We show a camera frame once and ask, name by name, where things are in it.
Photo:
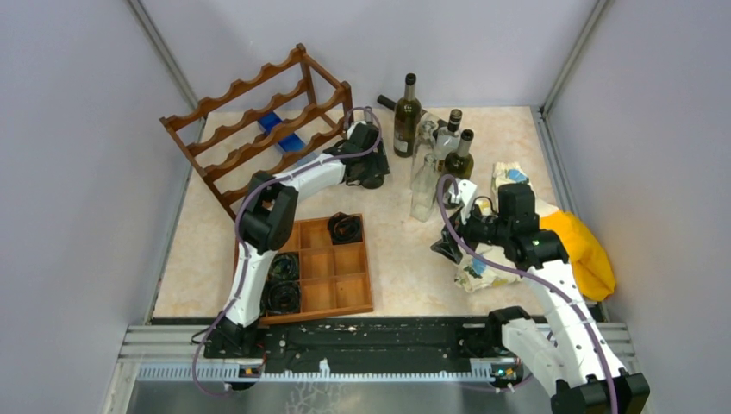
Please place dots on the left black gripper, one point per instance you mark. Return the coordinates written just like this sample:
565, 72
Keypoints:
359, 178

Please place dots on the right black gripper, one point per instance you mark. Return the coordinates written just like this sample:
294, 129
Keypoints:
448, 244

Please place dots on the dark wine bottle grey label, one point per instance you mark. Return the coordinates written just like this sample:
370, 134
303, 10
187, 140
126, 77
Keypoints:
406, 118

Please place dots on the wooden compartment tray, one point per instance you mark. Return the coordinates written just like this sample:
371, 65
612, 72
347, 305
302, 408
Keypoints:
334, 279

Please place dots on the dark wine bottle beige label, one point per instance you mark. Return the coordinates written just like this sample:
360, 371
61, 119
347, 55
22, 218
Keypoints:
375, 168

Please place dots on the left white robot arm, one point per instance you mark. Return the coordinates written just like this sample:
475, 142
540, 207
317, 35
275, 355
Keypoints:
266, 218

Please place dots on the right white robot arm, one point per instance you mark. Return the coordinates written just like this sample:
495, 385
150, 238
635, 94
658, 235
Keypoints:
576, 366

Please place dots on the clear glass bottle front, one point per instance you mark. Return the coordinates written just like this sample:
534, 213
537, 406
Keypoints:
423, 189

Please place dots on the clear glass bottle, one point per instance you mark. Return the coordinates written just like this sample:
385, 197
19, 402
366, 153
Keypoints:
424, 144
423, 189

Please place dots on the clear glass bottle back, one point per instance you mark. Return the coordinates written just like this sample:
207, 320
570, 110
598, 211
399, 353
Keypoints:
424, 144

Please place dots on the dark green wine bottle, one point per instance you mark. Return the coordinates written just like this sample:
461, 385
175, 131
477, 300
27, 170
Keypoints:
460, 162

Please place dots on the dinosaur print white cloth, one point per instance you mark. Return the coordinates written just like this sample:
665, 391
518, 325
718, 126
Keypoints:
472, 274

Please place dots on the rolled tie orange pattern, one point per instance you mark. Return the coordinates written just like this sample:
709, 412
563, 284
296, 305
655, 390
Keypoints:
345, 229

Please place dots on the yellow cloth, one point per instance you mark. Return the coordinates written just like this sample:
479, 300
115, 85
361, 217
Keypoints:
590, 263

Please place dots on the rolled dark blue tie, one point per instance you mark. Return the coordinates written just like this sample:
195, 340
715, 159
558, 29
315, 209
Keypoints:
281, 298

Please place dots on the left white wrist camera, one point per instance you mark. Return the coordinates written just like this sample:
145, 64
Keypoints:
354, 127

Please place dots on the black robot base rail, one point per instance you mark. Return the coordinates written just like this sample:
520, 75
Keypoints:
373, 349

